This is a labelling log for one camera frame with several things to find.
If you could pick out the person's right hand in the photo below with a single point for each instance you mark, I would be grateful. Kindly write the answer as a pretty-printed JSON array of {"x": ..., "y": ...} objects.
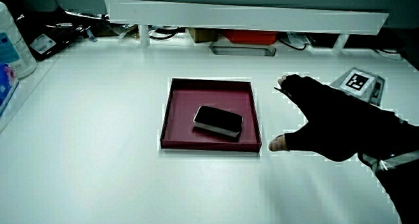
[{"x": 340, "y": 125}]

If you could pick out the black eraser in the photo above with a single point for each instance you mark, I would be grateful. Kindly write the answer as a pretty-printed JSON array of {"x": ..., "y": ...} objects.
[{"x": 218, "y": 118}]

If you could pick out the person's right forearm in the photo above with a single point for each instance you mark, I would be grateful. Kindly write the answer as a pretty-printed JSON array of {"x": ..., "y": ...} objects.
[{"x": 404, "y": 191}]

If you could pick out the grey flat tray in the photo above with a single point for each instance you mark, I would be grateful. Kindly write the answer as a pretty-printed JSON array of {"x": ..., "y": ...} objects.
[{"x": 242, "y": 50}]

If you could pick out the orange box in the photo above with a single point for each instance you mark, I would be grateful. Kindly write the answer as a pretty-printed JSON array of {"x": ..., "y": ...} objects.
[{"x": 250, "y": 36}]

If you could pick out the white desk shelf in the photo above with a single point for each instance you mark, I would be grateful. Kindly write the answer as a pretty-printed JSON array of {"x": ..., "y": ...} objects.
[{"x": 242, "y": 17}]

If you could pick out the dark red shallow tray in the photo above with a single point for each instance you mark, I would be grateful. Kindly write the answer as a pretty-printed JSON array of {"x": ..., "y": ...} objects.
[{"x": 183, "y": 116}]

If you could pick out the brown cardboard box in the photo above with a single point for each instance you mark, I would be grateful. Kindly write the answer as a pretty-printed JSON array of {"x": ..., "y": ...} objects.
[{"x": 203, "y": 34}]

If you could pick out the black plastic bag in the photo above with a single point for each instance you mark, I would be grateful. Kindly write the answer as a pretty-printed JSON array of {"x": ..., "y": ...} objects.
[{"x": 55, "y": 32}]

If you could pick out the white plastic bottle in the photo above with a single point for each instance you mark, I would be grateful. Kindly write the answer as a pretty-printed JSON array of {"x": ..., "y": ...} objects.
[{"x": 14, "y": 50}]

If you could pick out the blue printed packet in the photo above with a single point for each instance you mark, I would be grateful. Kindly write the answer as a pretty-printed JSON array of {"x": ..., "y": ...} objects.
[{"x": 6, "y": 86}]

